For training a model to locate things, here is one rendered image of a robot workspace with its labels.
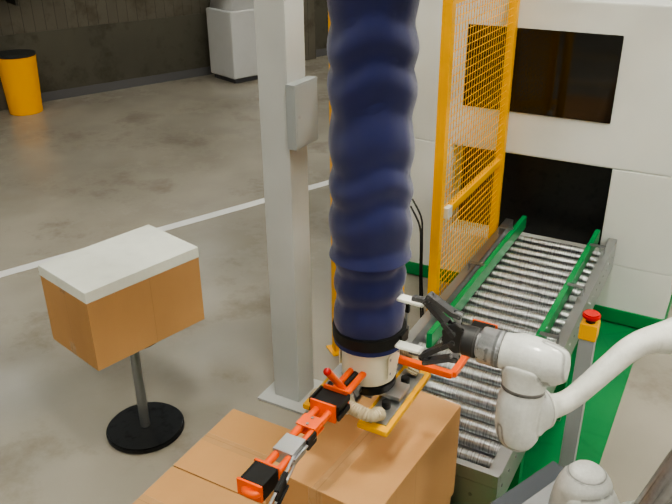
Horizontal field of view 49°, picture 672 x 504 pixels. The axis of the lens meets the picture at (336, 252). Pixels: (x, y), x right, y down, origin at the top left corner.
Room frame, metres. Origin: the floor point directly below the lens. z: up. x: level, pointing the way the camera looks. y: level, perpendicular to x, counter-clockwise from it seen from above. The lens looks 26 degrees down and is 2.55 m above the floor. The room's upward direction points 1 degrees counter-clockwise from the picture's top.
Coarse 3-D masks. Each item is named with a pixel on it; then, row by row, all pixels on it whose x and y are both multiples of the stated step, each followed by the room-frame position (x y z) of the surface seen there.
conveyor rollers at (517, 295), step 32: (512, 256) 4.01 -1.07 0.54; (544, 256) 4.00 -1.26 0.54; (576, 256) 4.00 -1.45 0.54; (480, 288) 3.63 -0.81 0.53; (512, 288) 3.64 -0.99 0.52; (544, 288) 3.64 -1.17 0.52; (576, 288) 3.58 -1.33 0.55; (512, 320) 3.27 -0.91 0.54; (448, 352) 2.97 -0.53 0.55; (480, 384) 2.72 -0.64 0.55; (480, 416) 2.51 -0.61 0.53; (480, 448) 2.32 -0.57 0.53
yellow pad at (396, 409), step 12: (420, 372) 2.01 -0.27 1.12; (420, 384) 1.94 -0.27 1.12; (408, 396) 1.88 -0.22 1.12; (384, 408) 1.81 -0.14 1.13; (396, 408) 1.82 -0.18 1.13; (360, 420) 1.77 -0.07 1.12; (384, 420) 1.76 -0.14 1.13; (396, 420) 1.77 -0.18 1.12; (372, 432) 1.74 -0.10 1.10; (384, 432) 1.72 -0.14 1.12
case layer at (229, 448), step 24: (216, 432) 2.41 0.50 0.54; (240, 432) 2.41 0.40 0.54; (264, 432) 2.41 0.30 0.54; (288, 432) 2.41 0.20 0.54; (192, 456) 2.27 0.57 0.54; (216, 456) 2.27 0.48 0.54; (240, 456) 2.27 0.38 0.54; (264, 456) 2.27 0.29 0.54; (168, 480) 2.14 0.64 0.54; (192, 480) 2.14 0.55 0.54; (216, 480) 2.14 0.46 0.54
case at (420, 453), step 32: (352, 416) 2.01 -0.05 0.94; (416, 416) 2.00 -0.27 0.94; (448, 416) 2.00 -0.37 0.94; (320, 448) 1.85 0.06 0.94; (352, 448) 1.85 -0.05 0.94; (384, 448) 1.85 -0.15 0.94; (416, 448) 1.85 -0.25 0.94; (448, 448) 1.99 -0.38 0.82; (288, 480) 1.72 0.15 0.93; (320, 480) 1.71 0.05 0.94; (352, 480) 1.71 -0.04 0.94; (384, 480) 1.71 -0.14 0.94; (416, 480) 1.78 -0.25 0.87; (448, 480) 2.01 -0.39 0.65
